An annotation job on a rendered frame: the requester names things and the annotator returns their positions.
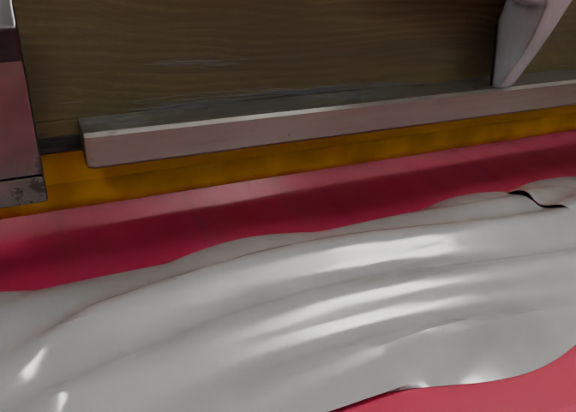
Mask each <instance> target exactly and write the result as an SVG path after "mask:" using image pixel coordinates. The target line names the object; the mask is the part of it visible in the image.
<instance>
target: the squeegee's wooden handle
mask: <svg viewBox="0 0 576 412"><path fill-rule="evenodd" d="M12 1H13V2H14V6H15V15H16V20H17V25H18V30H19V34H20V39H21V48H22V53H23V58H24V63H25V68H26V73H27V83H28V87H29V92H30V98H31V102H32V107H33V116H34V121H35V127H36V132H37V136H38V142H39V150H40V155H46V154H53V153H61V152H74V151H82V146H81V134H80V128H79V122H78V118H79V117H88V116H104V115H113V114H122V113H130V112H139V111H148V110H164V109H173V108H183V107H191V106H200V105H209V104H225V103H234V102H243V101H251V100H260V99H276V98H285V97H294V96H303V95H311V94H320V93H336V92H345V91H355V90H363V89H372V88H381V87H397V86H406V85H415V84H423V83H432V82H441V81H457V80H466V79H475V78H483V77H490V73H491V64H492V56H493V49H494V39H495V26H496V24H498V21H499V18H500V16H501V12H502V10H503V6H504V2H505V0H12ZM562 69H576V0H572V2H570V4H569V6H568V7H567V9H566V11H565V13H564V14H563V16H562V17H561V18H560V20H559V21H558V23H557V25H556V26H555V28H554V30H553V31H552V33H551V34H550V35H549V37H548V38H547V40H546V41H545V43H544V44H543V46H542V47H541V49H540V50H539V52H538V53H537V54H536V55H535V57H534V58H533V59H532V61H531V62H530V64H529V65H528V66H527V68H526V69H525V71H524V72H523V73H522V74H527V73H536V72H544V71H553V70H562Z"/></svg>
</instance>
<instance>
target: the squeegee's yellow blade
mask: <svg viewBox="0 0 576 412"><path fill-rule="evenodd" d="M570 112H576V105H569V106H562V107H556V108H549V109H543V110H530V111H524V112H517V113H511V114H504V115H498V116H486V117H479V118H472V119H465V120H459V121H452V122H440V123H434V124H427V125H421V126H414V127H408V128H396V129H389V130H382V131H375V132H369V133H362V134H350V135H344V136H337V137H331V138H324V139H318V140H306V141H299V142H292V143H285V144H278V145H272V146H260V147H253V148H247V149H240V150H234V151H227V152H215V153H209V154H202V155H195V156H188V157H182V158H170V159H163V160H157V161H150V162H144V163H137V164H125V165H119V166H112V167H105V168H98V169H91V168H87V163H86V160H85V158H84V155H83V152H82V151H74V152H61V153H53V154H46V155H41V159H42V165H43V169H44V174H45V185H46V186H47V185H53V184H60V183H66V182H78V181H84V180H91V179H97V178H103V177H109V176H121V175H128V174H134V173H140V172H146V171H152V170H164V169H170V168H177V167H183V166H189V165H195V164H207V163H213V162H219V161H226V160H232V159H239V158H250V157H256V156H262V155H268V154H275V153H282V152H293V151H299V150H305V149H312V148H318V147H324V146H336V145H342V144H349V143H355V142H361V141H367V140H379V139H386V138H392V137H398V136H404V135H410V134H422V133H428V132H435V131H441V130H447V129H454V128H465V127H471V126H477V125H484V124H491V123H497V122H508V121H514V120H520V119H527V118H533V117H540V116H551V115H557V114H564V113H570Z"/></svg>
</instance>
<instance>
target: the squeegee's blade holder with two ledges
mask: <svg viewBox="0 0 576 412"><path fill-rule="evenodd" d="M489 83H490V77H483V78H475V79H466V80H457V81H441V82H432V83H423V84H415V85H406V86H397V87H381V88H372V89H363V90H355V91H345V92H336V93H320V94H311V95H303V96H294V97H285V98H276V99H260V100H251V101H243V102H234V103H225V104H209V105H200V106H191V107H183V108H173V109H164V110H148V111H139V112H130V113H122V114H113V115H104V116H88V117H79V118H78V122H79V128H80V134H81V146H82V152H83V155H84V158H85V160H86V163H87V168H91V169H98V168H105V167H112V166H119V165H125V164H137V163H144V162H150V161H157V160H163V159H170V158H182V157H188V156H195V155H202V154H209V153H215V152H227V151H234V150H240V149H247V148H253V147H260V146H272V145H278V144H285V143H292V142H299V141H306V140H318V139H324V138H331V137H337V136H344V135H350V134H362V133H369V132H375V131H382V130H389V129H396V128H408V127H414V126H421V125H427V124H434V123H440V122H452V121H459V120H465V119H472V118H479V117H486V116H498V115H504V114H511V113H517V112H524V111H530V110H543V109H549V108H556V107H562V106H569V105H576V69H562V70H553V71H544V72H536V73H527V74H522V75H521V76H520V77H519V78H518V79H517V81H516V82H515V83H514V84H512V85H511V86H510V87H501V88H495V87H492V86H490V85H489Z"/></svg>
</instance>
